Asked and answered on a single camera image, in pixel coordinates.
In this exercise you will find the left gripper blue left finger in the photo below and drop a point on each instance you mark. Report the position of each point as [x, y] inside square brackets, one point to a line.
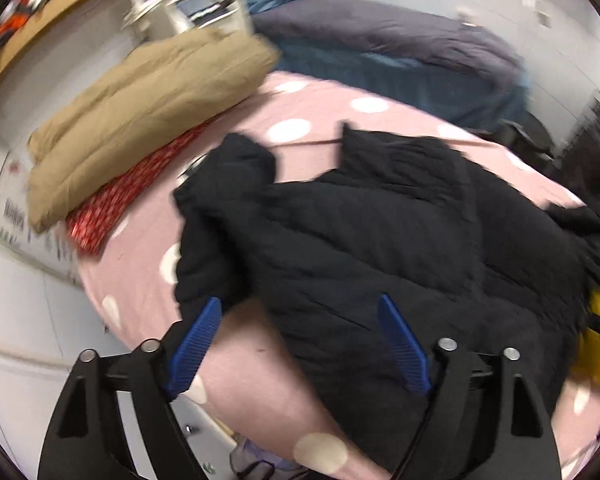
[185, 359]

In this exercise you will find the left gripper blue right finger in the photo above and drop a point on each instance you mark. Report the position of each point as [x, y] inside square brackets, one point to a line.
[411, 359]

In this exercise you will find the black quilted puffer jacket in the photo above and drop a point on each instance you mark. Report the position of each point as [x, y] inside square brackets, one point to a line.
[460, 252]

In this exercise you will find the pink polka dot bedsheet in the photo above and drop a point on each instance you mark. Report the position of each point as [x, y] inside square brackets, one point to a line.
[248, 379]

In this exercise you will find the lavender cloth in bag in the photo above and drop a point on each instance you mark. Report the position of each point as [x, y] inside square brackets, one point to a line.
[248, 461]

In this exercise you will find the red patterned garment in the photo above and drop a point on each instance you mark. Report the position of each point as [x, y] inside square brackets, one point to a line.
[89, 225]

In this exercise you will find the black office chair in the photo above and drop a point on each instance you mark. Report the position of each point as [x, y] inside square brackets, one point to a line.
[527, 139]

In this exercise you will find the teal blue duvet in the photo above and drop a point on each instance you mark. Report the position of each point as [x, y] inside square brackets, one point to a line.
[463, 98]

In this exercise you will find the tan folded coat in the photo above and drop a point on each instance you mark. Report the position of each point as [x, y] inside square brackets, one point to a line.
[159, 91]

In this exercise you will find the wooden shelf unit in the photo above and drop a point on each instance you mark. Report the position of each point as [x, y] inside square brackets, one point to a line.
[40, 10]

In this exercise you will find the grey purple blanket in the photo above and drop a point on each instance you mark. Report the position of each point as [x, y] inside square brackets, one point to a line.
[381, 28]

